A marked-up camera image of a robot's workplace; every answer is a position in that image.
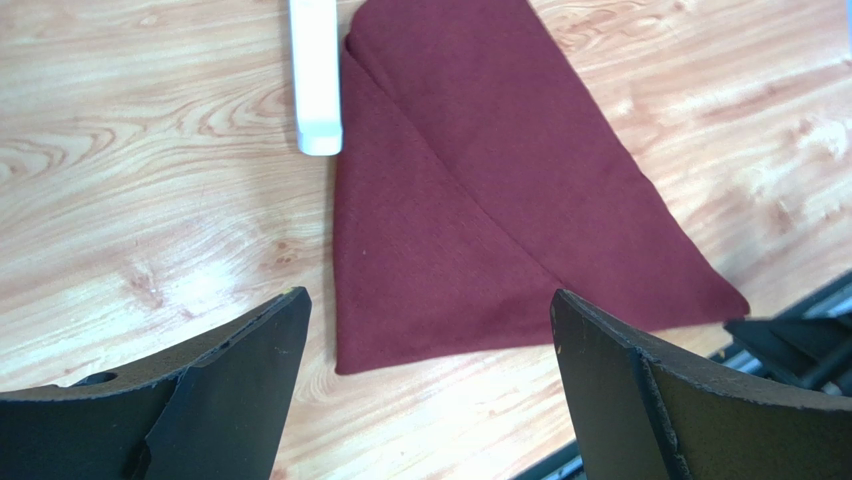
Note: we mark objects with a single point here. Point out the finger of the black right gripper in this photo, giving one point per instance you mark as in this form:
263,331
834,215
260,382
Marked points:
809,353

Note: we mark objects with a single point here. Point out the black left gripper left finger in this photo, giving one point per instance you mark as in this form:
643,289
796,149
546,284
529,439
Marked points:
211,407

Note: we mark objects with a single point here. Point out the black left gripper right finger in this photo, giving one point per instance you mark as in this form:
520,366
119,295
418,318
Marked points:
643,408

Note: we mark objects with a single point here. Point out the dark red cloth napkin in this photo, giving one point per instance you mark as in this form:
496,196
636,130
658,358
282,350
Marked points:
477,177

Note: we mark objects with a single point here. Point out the metal pole white base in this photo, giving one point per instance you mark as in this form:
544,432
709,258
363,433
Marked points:
316,76

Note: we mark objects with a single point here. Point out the aluminium frame rail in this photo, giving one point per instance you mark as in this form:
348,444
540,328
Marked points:
774,404

